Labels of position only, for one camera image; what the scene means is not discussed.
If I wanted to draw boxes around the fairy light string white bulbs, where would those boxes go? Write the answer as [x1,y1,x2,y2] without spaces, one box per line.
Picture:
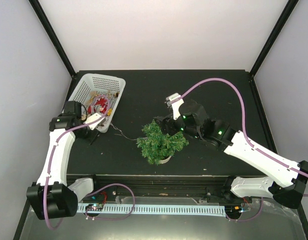
[110,123,137,141]

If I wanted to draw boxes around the small green christmas tree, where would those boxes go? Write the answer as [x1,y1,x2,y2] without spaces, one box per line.
[136,120,189,165]

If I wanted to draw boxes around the white plastic perforated basket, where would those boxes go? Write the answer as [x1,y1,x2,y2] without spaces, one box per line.
[69,73,126,133]

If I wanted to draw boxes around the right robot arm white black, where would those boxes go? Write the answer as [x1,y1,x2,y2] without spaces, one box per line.
[154,100,308,209]

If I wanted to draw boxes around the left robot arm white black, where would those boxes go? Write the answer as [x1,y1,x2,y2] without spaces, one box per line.
[26,101,106,220]

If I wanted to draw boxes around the white tree pot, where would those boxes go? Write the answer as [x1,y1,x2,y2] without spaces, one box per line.
[158,156,172,165]

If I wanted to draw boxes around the red star ornament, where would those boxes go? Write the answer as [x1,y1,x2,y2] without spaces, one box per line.
[95,97,108,112]

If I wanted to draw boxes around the burlap bow ornament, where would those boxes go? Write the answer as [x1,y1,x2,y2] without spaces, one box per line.
[87,91,97,105]

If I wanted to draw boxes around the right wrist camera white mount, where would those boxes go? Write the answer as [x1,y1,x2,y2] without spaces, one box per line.
[165,92,184,120]

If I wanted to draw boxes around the light blue slotted cable duct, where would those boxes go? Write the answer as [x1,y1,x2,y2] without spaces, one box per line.
[77,203,226,217]

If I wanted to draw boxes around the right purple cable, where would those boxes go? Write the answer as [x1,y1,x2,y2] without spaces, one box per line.
[168,77,308,223]

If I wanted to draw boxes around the purple cable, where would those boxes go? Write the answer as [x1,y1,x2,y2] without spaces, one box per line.
[168,77,308,223]
[43,94,113,230]

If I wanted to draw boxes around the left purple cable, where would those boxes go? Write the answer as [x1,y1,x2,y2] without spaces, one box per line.
[43,94,113,230]

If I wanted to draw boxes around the black frame post left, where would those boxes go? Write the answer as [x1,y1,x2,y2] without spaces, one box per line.
[29,0,76,77]

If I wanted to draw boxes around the black frame post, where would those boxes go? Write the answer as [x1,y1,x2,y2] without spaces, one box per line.
[249,0,299,77]
[29,0,76,77]

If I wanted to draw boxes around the black frame post right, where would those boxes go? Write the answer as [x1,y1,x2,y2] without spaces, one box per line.
[249,0,299,77]

